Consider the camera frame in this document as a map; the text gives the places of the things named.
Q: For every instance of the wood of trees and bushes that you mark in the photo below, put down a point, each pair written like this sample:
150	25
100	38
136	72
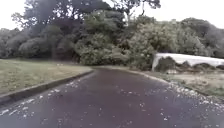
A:
100	36

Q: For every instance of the dark wet asphalt path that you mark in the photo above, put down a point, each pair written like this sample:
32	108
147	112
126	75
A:
113	100

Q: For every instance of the grey stone kerb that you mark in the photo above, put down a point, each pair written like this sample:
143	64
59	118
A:
40	88

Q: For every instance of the grass lawn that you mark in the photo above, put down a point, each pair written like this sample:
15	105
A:
30	73

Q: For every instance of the grass and dirt verge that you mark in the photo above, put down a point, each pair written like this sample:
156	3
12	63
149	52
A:
196	81

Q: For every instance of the white wall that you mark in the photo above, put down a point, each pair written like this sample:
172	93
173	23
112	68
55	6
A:
193	59

